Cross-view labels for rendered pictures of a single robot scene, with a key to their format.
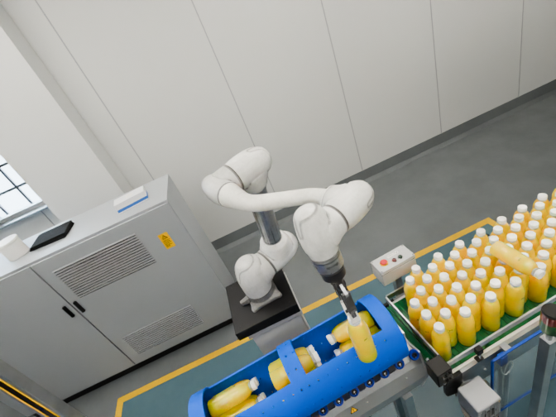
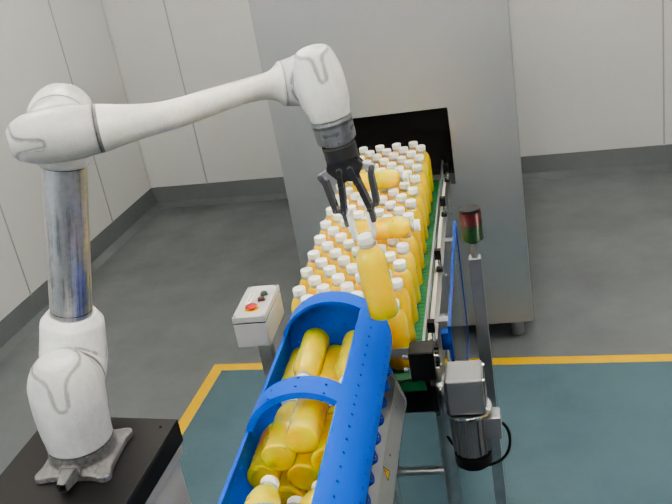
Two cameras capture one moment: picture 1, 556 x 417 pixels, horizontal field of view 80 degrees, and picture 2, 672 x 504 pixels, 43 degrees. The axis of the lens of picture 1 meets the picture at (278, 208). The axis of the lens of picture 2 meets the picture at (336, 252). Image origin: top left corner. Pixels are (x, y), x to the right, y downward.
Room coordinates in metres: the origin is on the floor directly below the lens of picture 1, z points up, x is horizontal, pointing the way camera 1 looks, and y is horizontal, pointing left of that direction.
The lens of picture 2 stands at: (0.15, 1.63, 2.21)
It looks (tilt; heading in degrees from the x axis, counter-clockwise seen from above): 24 degrees down; 290
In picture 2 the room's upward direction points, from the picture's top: 10 degrees counter-clockwise
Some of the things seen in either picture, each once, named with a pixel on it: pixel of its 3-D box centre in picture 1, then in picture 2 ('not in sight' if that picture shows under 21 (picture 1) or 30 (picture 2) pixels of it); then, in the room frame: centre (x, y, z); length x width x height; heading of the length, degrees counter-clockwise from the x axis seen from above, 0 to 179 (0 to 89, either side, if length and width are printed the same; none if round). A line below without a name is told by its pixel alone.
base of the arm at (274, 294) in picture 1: (257, 292); (79, 453); (1.35, 0.29, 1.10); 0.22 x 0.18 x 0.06; 99
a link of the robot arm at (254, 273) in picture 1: (252, 273); (67, 396); (1.35, 0.26, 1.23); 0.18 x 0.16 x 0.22; 118
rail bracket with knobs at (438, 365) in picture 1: (438, 370); (421, 362); (0.67, -0.33, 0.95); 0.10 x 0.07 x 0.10; 7
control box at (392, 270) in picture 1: (393, 265); (258, 314); (1.18, -0.43, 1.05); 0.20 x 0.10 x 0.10; 97
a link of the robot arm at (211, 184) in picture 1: (219, 187); (52, 134); (1.24, 0.18, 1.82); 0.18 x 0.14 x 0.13; 28
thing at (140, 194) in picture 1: (131, 199); not in sight; (2.41, 1.00, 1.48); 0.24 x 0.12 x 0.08; 101
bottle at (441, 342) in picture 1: (441, 341); (397, 335); (0.75, -0.40, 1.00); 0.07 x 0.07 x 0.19
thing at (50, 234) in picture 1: (51, 235); not in sight; (2.45, 1.70, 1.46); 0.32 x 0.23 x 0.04; 93
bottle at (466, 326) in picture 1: (466, 326); (400, 313); (0.76, -0.53, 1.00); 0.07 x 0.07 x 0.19
